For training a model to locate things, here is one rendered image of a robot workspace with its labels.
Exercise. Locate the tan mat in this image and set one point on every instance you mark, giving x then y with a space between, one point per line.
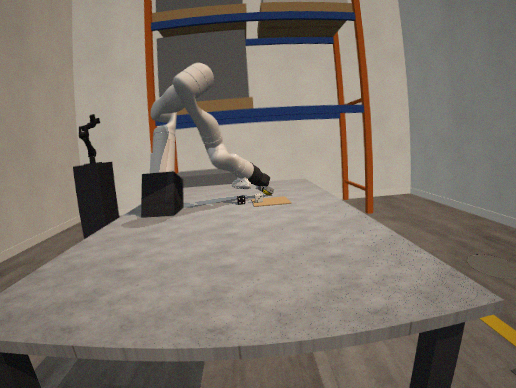
272 201

